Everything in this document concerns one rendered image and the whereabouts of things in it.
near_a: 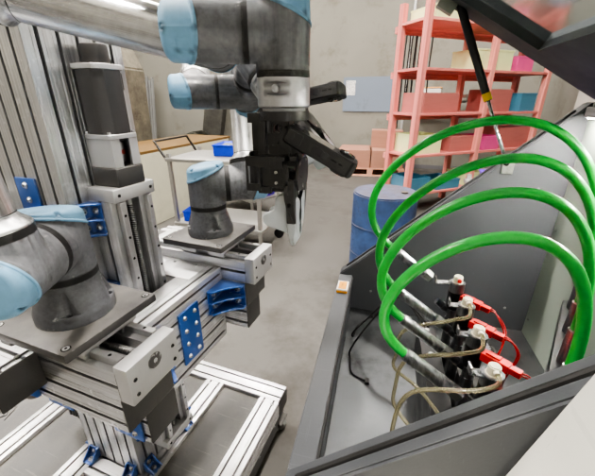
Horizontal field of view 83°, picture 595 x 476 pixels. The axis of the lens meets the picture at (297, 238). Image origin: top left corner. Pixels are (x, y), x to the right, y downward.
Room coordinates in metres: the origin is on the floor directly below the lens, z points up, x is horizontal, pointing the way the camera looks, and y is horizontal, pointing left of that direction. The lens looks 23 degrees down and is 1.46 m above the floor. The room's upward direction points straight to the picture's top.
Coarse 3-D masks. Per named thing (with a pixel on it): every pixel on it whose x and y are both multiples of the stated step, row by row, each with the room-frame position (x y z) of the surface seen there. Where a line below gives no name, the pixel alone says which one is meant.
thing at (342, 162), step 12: (288, 132) 0.49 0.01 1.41; (300, 132) 0.49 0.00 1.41; (300, 144) 0.49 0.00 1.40; (312, 144) 0.49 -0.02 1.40; (324, 144) 0.49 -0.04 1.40; (312, 156) 0.49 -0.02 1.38; (324, 156) 0.48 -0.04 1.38; (336, 156) 0.48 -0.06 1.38; (348, 156) 0.49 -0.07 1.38; (336, 168) 0.48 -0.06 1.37; (348, 168) 0.48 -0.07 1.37
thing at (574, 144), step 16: (448, 128) 0.58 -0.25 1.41; (464, 128) 0.57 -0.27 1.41; (544, 128) 0.54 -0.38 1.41; (560, 128) 0.54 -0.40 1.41; (416, 144) 0.59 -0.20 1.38; (576, 144) 0.53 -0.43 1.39; (400, 160) 0.59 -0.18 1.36; (592, 160) 0.53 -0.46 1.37; (384, 176) 0.60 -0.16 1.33; (592, 176) 0.52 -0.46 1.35; (592, 192) 0.52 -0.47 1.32; (368, 208) 0.61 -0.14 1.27
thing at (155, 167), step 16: (144, 144) 4.54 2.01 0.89; (160, 144) 4.54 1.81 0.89; (176, 144) 4.54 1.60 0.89; (208, 144) 5.10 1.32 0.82; (144, 160) 3.93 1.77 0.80; (160, 160) 4.15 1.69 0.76; (144, 176) 3.89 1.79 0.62; (160, 176) 4.11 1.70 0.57; (176, 176) 4.38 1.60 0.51; (160, 192) 4.07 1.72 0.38; (160, 208) 4.03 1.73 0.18
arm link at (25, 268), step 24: (0, 192) 0.47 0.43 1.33; (0, 216) 0.46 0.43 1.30; (24, 216) 0.49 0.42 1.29; (0, 240) 0.43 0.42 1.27; (24, 240) 0.46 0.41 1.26; (48, 240) 0.52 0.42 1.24; (0, 264) 0.42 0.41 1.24; (24, 264) 0.44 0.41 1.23; (48, 264) 0.48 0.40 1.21; (0, 288) 0.41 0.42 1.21; (24, 288) 0.42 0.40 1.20; (48, 288) 0.48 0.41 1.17; (0, 312) 0.41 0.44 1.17
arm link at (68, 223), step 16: (32, 208) 0.61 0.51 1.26; (48, 208) 0.61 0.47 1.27; (64, 208) 0.60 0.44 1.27; (80, 208) 0.63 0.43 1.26; (48, 224) 0.56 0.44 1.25; (64, 224) 0.57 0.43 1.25; (80, 224) 0.60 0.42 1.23; (64, 240) 0.55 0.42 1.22; (80, 240) 0.59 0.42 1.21; (80, 256) 0.58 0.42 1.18; (80, 272) 0.58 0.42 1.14
